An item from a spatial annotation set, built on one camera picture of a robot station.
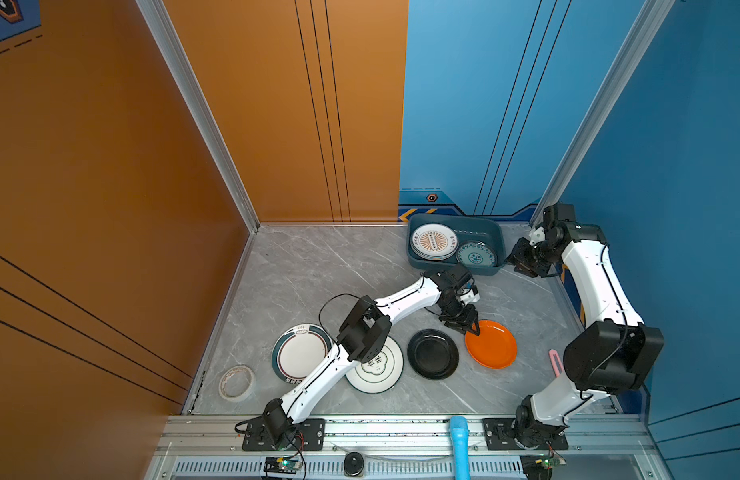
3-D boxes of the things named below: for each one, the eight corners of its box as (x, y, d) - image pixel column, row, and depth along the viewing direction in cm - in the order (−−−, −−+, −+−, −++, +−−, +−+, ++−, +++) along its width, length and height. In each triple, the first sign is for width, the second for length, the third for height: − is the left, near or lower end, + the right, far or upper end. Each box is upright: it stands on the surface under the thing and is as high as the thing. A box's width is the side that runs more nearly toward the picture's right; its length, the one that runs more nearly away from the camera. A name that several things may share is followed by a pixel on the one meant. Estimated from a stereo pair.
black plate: (408, 379, 84) (409, 376, 82) (406, 332, 93) (406, 328, 91) (460, 379, 84) (462, 376, 82) (453, 332, 93) (454, 328, 91)
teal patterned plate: (458, 266, 109) (459, 262, 107) (454, 245, 116) (455, 241, 114) (496, 266, 109) (498, 262, 107) (489, 245, 116) (491, 241, 114)
